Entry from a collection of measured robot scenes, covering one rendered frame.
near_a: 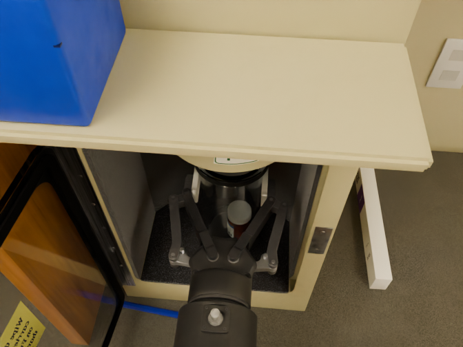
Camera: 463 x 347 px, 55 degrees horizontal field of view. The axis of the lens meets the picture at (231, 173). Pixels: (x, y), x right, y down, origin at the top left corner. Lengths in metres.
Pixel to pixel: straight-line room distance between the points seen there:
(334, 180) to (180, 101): 0.24
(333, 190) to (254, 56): 0.22
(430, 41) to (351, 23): 0.59
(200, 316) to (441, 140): 0.79
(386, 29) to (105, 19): 0.20
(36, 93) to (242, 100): 0.12
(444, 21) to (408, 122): 0.62
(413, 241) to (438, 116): 0.29
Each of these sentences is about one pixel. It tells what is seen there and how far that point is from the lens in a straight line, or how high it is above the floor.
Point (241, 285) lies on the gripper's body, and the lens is 0.52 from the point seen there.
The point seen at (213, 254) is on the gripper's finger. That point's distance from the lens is 0.55.
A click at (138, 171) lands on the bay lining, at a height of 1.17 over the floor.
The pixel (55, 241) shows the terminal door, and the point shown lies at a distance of 0.52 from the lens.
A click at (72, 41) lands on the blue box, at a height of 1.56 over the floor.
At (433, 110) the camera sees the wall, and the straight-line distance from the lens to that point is 1.05.
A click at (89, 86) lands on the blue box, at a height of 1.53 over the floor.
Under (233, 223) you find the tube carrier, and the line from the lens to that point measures 0.68.
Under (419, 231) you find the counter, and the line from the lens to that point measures 0.96.
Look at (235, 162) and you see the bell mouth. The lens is 0.49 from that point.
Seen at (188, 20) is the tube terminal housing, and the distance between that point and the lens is 0.35.
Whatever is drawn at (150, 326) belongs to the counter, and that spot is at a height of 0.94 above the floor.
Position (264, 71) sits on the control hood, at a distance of 0.32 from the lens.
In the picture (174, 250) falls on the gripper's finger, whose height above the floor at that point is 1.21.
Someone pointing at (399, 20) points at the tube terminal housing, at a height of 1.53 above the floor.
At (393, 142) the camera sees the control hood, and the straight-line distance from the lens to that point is 0.29.
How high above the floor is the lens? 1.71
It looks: 53 degrees down
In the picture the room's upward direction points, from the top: straight up
